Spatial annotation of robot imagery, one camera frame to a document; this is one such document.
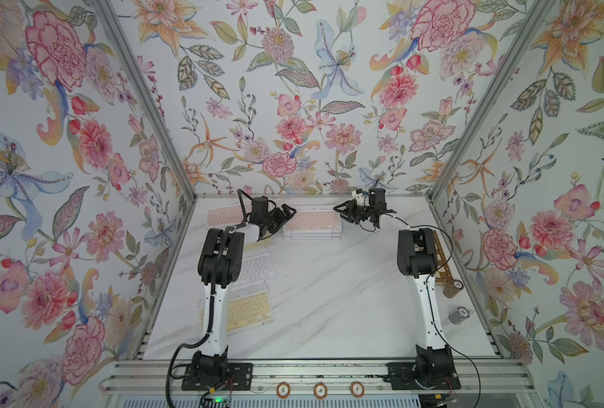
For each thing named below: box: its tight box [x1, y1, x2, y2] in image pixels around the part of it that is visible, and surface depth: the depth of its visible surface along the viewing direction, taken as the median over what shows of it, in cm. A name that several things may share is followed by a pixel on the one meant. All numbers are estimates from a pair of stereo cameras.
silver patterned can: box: [448, 306, 470, 326], surface depth 83 cm
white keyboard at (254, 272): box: [229, 253, 275, 292], surface depth 97 cm
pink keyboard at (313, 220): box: [283, 209, 342, 232], surface depth 109 cm
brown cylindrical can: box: [442, 278, 465, 299], surface depth 88 cm
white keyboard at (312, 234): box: [282, 229, 343, 239], surface depth 108 cm
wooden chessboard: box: [432, 230, 454, 285], surface depth 95 cm
